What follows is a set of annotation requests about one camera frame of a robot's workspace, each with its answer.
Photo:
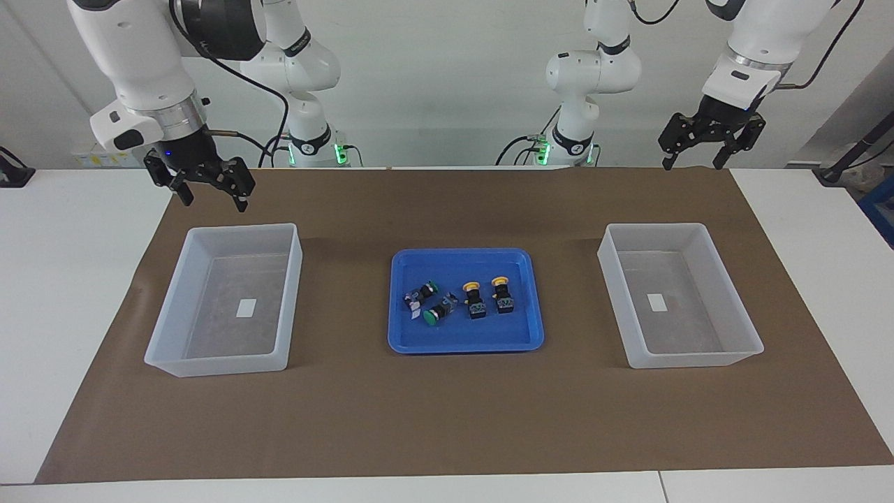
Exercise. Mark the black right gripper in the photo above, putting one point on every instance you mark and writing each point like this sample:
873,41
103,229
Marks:
188,154

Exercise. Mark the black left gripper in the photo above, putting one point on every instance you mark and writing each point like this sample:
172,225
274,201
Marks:
725,115

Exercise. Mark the green push button switch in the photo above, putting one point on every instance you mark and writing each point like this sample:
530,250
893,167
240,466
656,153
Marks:
419,295
441,309

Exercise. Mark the yellow push button switch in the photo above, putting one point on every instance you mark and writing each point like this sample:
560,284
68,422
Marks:
503,299
476,304

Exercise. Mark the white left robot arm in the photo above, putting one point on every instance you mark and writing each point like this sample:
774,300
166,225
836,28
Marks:
594,70

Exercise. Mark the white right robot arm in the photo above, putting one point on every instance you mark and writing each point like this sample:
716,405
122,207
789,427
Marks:
133,49

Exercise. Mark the white power strip box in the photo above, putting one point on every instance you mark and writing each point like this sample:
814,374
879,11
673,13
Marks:
91,159

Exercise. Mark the small white label sticker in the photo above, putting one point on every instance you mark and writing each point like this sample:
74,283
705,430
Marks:
246,308
656,302

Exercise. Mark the translucent white plastic box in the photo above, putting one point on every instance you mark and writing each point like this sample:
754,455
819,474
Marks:
728,314
167,328

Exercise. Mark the blue plastic crate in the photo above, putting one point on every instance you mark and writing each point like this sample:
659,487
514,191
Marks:
883,209

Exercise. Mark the blue plastic tray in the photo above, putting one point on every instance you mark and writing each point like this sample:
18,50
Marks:
461,337

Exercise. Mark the brown paper table mat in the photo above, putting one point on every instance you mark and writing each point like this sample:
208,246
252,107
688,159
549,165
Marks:
447,419

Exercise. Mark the black clamp mount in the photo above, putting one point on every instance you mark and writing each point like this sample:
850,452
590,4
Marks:
14,173

